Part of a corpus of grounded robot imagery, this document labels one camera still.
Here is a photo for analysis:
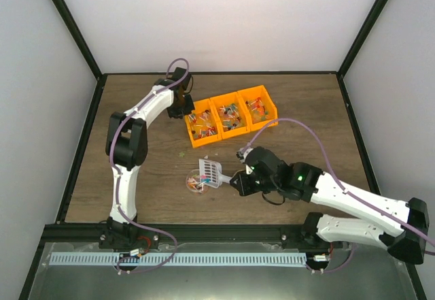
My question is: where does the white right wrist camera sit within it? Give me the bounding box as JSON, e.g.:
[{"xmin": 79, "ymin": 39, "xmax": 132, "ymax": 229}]
[{"xmin": 236, "ymin": 146, "xmax": 253, "ymax": 163}]

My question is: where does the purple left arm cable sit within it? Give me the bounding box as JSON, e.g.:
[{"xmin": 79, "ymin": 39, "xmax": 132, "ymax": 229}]
[{"xmin": 109, "ymin": 58, "xmax": 190, "ymax": 277}]

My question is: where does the clear glass jar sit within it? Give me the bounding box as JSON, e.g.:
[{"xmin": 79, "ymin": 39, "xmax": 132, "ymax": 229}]
[{"xmin": 185, "ymin": 169, "xmax": 209, "ymax": 195}]

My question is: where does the orange bin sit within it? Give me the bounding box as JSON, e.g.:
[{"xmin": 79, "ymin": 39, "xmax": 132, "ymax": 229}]
[
  {"xmin": 184, "ymin": 99, "xmax": 222, "ymax": 148},
  {"xmin": 237, "ymin": 85, "xmax": 278, "ymax": 131},
  {"xmin": 210, "ymin": 92, "xmax": 249, "ymax": 139}
]

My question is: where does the white slotted plastic scoop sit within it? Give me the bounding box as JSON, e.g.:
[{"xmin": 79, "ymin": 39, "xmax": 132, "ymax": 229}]
[{"xmin": 198, "ymin": 159, "xmax": 231, "ymax": 188}]

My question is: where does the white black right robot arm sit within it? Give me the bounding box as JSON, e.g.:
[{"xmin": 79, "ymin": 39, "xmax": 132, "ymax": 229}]
[{"xmin": 230, "ymin": 147, "xmax": 429, "ymax": 265}]

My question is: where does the light blue slotted cable duct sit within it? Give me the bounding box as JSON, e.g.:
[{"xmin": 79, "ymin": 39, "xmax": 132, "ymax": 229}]
[{"xmin": 49, "ymin": 252, "xmax": 307, "ymax": 267}]

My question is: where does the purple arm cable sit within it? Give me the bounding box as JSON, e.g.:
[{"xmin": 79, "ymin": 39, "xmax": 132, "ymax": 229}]
[
  {"xmin": 247, "ymin": 118, "xmax": 435, "ymax": 276},
  {"xmin": 109, "ymin": 58, "xmax": 190, "ymax": 277}
]

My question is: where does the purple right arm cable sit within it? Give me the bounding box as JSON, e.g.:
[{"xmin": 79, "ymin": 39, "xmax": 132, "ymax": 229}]
[{"xmin": 247, "ymin": 118, "xmax": 435, "ymax": 276}]

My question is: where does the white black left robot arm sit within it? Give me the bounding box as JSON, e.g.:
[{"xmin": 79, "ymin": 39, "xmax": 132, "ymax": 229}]
[{"xmin": 105, "ymin": 67, "xmax": 194, "ymax": 248}]

